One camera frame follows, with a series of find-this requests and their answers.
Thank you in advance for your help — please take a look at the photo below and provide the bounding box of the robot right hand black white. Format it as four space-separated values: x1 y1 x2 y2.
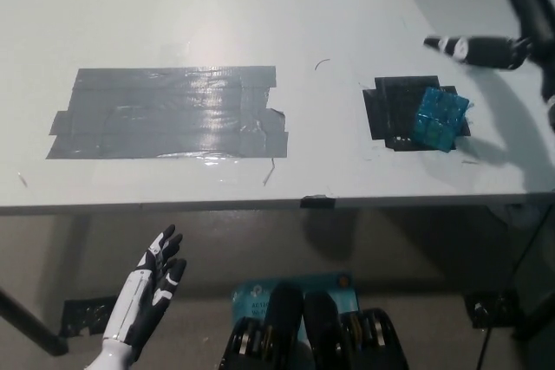
422 0 555 73

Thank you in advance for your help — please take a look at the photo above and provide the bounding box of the black cable on floor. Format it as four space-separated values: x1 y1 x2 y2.
475 329 492 370

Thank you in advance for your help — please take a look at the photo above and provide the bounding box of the black metal table leg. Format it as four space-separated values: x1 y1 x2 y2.
0 287 69 358

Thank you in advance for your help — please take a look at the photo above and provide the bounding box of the teal cardboard box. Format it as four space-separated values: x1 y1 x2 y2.
229 272 361 323

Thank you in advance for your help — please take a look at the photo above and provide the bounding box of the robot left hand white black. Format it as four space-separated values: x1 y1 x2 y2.
101 224 188 362

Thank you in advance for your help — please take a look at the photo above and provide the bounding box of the teal foil packet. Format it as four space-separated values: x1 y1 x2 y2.
411 86 472 155

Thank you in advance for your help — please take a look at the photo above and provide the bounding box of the grey duct tape patch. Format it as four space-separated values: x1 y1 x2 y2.
44 66 290 160

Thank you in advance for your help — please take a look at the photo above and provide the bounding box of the black tape square patch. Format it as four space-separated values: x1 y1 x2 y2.
362 75 473 153

